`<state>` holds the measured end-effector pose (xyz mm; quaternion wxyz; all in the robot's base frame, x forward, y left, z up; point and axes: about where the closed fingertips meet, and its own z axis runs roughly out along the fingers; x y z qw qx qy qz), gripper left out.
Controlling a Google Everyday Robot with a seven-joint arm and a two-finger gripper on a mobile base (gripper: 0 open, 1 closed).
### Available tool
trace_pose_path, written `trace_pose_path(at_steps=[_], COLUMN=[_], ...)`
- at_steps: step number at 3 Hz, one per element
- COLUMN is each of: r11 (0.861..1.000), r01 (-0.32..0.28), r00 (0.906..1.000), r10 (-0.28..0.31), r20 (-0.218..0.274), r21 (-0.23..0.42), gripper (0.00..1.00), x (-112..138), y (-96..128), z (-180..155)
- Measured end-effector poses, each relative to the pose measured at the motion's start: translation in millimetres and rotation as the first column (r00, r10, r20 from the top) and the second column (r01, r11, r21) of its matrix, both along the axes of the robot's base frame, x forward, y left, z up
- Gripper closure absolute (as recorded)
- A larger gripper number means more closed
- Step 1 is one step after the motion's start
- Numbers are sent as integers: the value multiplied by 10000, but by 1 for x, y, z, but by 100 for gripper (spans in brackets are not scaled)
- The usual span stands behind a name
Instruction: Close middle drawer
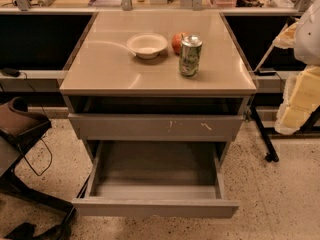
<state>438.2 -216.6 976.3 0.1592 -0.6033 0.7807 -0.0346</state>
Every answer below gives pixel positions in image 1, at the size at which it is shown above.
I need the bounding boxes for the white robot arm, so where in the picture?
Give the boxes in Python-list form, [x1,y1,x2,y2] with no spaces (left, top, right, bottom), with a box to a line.
[273,0,320,135]

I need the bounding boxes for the grey drawer cabinet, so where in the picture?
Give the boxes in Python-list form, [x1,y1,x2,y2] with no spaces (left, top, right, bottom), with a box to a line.
[60,10,256,158]

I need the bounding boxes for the top grey drawer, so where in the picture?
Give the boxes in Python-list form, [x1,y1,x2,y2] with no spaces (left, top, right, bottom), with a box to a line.
[69,113,242,142]

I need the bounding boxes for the black power adapter right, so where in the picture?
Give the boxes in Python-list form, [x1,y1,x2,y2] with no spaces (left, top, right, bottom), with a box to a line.
[255,68,276,76]

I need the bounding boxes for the black power adapter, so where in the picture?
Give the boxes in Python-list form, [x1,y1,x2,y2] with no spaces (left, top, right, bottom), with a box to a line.
[0,68,20,77]
[255,68,276,76]

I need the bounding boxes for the black table leg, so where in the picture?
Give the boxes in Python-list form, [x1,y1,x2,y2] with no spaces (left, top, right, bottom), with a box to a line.
[250,106,279,162]

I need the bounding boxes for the white stick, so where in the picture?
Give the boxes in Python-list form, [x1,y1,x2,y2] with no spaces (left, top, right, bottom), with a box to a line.
[253,23,288,73]

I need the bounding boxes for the green soda can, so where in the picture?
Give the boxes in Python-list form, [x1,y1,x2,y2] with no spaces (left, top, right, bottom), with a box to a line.
[179,34,203,77]

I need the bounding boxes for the red apple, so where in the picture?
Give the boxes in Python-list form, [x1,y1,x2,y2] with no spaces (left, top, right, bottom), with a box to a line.
[171,32,187,55]

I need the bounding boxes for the white paper bowl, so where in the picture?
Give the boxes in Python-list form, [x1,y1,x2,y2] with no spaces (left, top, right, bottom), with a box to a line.
[126,33,168,59]

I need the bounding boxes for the brown office chair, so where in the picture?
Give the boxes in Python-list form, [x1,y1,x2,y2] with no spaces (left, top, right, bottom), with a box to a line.
[0,97,73,240]

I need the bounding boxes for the black power adapter left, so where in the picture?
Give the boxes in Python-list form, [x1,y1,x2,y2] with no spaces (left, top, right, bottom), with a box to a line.
[0,68,20,77]

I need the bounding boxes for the black cable left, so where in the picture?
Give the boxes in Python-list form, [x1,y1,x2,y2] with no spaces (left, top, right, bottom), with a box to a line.
[16,71,54,178]

